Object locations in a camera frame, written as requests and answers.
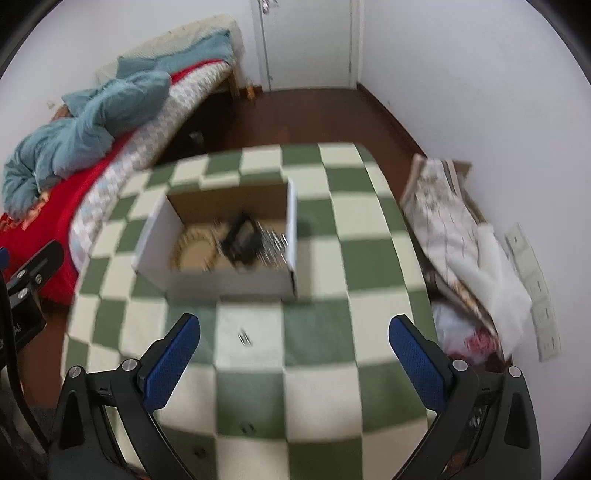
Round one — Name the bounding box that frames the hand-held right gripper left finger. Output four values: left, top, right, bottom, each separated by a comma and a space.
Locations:
47, 313, 202, 480

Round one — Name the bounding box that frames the white cloth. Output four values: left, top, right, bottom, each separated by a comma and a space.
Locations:
442, 225, 533, 360

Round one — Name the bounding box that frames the white door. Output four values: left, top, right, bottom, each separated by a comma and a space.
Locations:
252, 0, 360, 92

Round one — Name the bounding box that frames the plastic bag with red print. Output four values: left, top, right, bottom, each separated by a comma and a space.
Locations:
431, 299, 503, 366

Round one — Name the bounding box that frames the black fitness band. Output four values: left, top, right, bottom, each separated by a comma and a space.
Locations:
221, 212, 265, 269

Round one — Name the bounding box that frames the green white checkered tablecloth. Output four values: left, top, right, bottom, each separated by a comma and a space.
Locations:
61, 142, 440, 480

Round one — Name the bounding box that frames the chunky silver chain bracelet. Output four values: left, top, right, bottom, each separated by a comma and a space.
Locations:
256, 223, 291, 269

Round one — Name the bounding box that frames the white power strip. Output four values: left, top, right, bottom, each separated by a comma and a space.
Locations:
505, 223, 563, 363

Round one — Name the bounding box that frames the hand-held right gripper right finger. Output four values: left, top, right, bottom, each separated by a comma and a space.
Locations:
388, 315, 542, 480

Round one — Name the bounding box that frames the wooden bead bracelet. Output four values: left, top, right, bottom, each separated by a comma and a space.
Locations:
170, 225, 219, 273

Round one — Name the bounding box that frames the floral quilted cloth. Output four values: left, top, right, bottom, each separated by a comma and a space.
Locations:
398, 154, 500, 334

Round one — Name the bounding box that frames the bed with red blanket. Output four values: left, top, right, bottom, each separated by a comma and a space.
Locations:
0, 65, 223, 306

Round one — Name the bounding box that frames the cardboard box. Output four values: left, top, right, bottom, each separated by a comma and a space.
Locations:
131, 178, 299, 302

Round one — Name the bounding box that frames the blue duvet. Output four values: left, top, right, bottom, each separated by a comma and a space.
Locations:
2, 29, 232, 220

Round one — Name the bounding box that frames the cream bed headboard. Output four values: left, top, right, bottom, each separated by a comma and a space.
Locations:
95, 14, 244, 81

